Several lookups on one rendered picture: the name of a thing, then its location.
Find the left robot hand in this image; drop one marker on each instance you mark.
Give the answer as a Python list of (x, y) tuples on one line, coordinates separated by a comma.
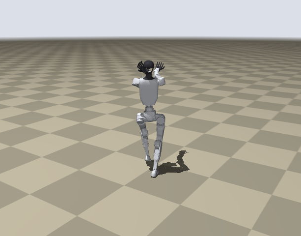
[(140, 66)]

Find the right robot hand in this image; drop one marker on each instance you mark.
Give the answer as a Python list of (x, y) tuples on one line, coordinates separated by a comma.
[(160, 67)]

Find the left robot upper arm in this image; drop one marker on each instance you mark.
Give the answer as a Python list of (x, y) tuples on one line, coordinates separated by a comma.
[(136, 82)]

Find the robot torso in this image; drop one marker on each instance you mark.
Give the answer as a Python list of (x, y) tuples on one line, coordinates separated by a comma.
[(148, 90)]

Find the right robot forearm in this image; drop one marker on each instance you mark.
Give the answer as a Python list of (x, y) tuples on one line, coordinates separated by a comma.
[(156, 72)]

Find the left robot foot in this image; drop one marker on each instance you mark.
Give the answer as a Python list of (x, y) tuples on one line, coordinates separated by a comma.
[(147, 158)]

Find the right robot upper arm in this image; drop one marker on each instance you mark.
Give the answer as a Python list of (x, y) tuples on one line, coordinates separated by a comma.
[(161, 80)]

